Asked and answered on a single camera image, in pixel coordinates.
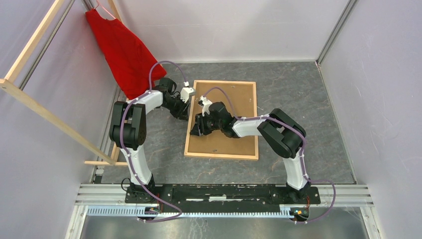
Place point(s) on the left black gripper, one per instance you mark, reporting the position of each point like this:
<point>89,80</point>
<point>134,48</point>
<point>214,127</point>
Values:
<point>182,114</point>

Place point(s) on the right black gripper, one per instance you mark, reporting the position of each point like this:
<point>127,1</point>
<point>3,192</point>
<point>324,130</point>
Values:
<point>203,130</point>

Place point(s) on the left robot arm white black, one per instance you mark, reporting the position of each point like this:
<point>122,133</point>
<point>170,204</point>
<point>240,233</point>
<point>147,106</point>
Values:
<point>128,129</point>

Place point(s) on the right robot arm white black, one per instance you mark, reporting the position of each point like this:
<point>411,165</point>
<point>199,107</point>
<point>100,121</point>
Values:
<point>285,137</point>

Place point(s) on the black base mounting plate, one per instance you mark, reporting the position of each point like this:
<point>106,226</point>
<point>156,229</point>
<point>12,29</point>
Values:
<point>223,198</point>

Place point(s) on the red hanging shirt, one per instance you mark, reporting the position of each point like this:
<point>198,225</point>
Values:
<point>129,59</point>

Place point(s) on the wooden clothes rack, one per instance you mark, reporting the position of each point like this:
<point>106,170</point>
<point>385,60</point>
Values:
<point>72,80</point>

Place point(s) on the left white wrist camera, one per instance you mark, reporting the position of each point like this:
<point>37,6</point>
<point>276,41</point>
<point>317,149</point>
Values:
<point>186,92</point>

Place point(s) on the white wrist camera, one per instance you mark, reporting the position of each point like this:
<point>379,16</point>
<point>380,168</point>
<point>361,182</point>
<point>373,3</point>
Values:
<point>186,92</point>
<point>205,104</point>

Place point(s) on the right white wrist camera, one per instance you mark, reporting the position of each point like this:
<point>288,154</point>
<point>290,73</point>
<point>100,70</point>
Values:
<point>205,104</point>

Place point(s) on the aluminium rail base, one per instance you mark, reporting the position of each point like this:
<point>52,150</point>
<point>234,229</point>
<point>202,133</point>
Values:
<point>109,200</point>

